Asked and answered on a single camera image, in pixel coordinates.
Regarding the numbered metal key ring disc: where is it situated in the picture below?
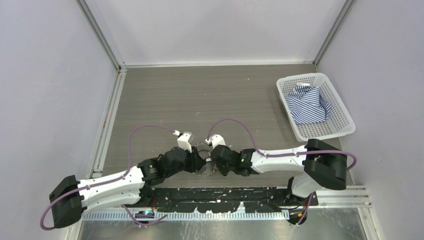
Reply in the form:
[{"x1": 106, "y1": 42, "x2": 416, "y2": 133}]
[{"x1": 193, "y1": 142, "x2": 218, "y2": 177}]

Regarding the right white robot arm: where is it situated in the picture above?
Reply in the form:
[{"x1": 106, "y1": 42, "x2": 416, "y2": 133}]
[{"x1": 205, "y1": 135, "x2": 348, "y2": 205}]

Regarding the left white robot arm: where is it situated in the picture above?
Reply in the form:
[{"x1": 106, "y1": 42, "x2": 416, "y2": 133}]
[{"x1": 49, "y1": 147, "x2": 207, "y2": 229}]

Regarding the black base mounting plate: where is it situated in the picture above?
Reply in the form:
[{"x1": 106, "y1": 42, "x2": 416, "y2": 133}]
[{"x1": 126, "y1": 187, "x2": 308, "y2": 214}]

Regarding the blue striped shirt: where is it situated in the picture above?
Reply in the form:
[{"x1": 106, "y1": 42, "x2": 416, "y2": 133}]
[{"x1": 284, "y1": 82, "x2": 332, "y2": 125}]

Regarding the white plastic basket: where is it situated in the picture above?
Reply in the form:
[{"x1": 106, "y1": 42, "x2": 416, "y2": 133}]
[{"x1": 276, "y1": 73, "x2": 356, "y2": 142}]

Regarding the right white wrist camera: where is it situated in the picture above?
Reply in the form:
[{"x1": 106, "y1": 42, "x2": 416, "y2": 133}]
[{"x1": 204, "y1": 134, "x2": 226, "y2": 149}]

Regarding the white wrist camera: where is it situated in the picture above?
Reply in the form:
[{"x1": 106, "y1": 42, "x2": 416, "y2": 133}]
[
  {"x1": 172, "y1": 130, "x2": 194, "y2": 153},
  {"x1": 204, "y1": 134, "x2": 226, "y2": 149}
]

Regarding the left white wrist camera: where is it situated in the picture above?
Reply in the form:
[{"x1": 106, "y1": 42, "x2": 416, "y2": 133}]
[{"x1": 172, "y1": 130, "x2": 194, "y2": 153}]

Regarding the aluminium frame rail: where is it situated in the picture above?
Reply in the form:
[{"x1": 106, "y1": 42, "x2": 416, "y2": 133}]
[{"x1": 67, "y1": 64, "x2": 127, "y2": 240}]

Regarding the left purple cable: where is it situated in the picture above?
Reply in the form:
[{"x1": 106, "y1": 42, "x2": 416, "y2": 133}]
[{"x1": 40, "y1": 124, "x2": 181, "y2": 231}]

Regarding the purple cable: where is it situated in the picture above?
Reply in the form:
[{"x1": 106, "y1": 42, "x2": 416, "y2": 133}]
[
  {"x1": 205, "y1": 118, "x2": 358, "y2": 171},
  {"x1": 40, "y1": 124, "x2": 181, "y2": 231}
]

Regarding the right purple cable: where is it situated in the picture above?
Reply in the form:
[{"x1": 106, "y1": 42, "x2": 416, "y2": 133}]
[{"x1": 205, "y1": 118, "x2": 358, "y2": 171}]

